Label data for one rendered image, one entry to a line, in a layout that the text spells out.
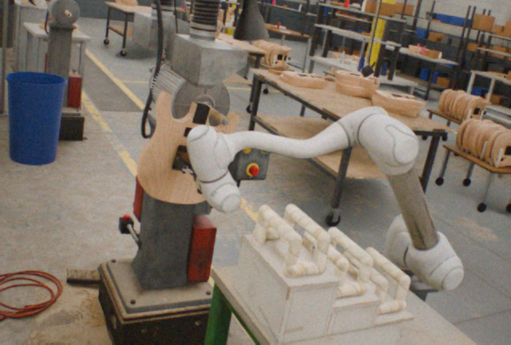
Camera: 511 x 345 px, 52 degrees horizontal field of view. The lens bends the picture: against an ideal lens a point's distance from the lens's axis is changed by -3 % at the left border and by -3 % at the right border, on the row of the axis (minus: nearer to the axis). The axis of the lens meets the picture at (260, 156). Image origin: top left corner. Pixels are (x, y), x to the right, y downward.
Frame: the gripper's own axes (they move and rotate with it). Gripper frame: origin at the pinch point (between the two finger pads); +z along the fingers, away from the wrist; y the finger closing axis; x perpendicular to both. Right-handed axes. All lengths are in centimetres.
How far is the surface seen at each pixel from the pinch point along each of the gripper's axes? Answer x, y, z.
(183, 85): 24.7, -2.4, 19.2
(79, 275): -104, -1, 91
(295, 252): 7, -7, -88
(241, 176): -7.7, 35.4, 16.8
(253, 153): 3.4, 37.6, 16.7
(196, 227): -42, 31, 34
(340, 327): -12, 13, -92
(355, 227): -68, 226, 132
